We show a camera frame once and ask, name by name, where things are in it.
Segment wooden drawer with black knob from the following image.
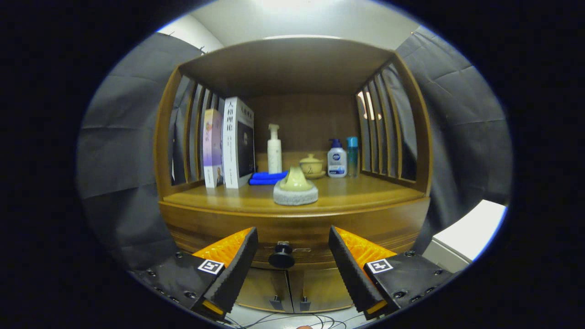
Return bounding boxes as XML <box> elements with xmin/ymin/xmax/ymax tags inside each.
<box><xmin>159</xmin><ymin>201</ymin><xmax>430</xmax><ymax>270</ymax></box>

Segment wooden countertop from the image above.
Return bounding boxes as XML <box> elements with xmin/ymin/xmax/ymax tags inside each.
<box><xmin>162</xmin><ymin>173</ymin><xmax>426</xmax><ymax>215</ymax></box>

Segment green handled scrub brush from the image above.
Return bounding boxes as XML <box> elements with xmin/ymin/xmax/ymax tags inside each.
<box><xmin>273</xmin><ymin>166</ymin><xmax>319</xmax><ymax>206</ymax></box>

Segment white foam pump bottle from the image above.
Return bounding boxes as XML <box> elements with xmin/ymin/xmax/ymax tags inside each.
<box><xmin>267</xmin><ymin>123</ymin><xmax>283</xmax><ymax>175</ymax></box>

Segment brown wooden cabinet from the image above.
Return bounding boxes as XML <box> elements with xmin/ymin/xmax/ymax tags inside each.
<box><xmin>153</xmin><ymin>37</ymin><xmax>434</xmax><ymax>316</ymax></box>

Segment thin purple book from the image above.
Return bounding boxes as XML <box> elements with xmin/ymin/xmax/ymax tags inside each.
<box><xmin>202</xmin><ymin>108</ymin><xmax>224</xmax><ymax>189</ymax></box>

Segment white bottle with blue pump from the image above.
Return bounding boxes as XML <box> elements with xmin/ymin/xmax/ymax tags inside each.
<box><xmin>327</xmin><ymin>139</ymin><xmax>347</xmax><ymax>178</ymax></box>

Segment black floor cables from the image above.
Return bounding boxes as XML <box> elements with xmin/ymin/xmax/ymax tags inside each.
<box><xmin>224</xmin><ymin>311</ymin><xmax>366</xmax><ymax>329</ymax></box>

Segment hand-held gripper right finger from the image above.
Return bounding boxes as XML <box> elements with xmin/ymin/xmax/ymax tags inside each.
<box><xmin>328</xmin><ymin>226</ymin><xmax>462</xmax><ymax>320</ymax></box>

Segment yellow lidded tea cup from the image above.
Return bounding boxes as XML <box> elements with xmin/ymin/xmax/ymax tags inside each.
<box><xmin>299</xmin><ymin>154</ymin><xmax>327</xmax><ymax>179</ymax></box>

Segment blue folded cloth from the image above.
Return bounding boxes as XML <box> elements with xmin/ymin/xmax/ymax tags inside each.
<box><xmin>248</xmin><ymin>170</ymin><xmax>289</xmax><ymax>186</ymax></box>

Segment wooden cabinet door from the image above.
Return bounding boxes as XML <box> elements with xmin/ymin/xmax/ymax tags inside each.
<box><xmin>287</xmin><ymin>267</ymin><xmax>355</xmax><ymax>313</ymax></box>
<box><xmin>235</xmin><ymin>267</ymin><xmax>293</xmax><ymax>313</ymax></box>

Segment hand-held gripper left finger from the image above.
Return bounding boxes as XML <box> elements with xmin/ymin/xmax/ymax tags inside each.
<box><xmin>133</xmin><ymin>227</ymin><xmax>259</xmax><ymax>320</ymax></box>

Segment thick white book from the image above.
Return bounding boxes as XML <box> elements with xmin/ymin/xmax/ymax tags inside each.
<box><xmin>222</xmin><ymin>96</ymin><xmax>255</xmax><ymax>189</ymax></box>

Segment teal slim bottle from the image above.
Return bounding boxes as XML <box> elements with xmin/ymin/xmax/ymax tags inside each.
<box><xmin>346</xmin><ymin>137</ymin><xmax>359</xmax><ymax>178</ymax></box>

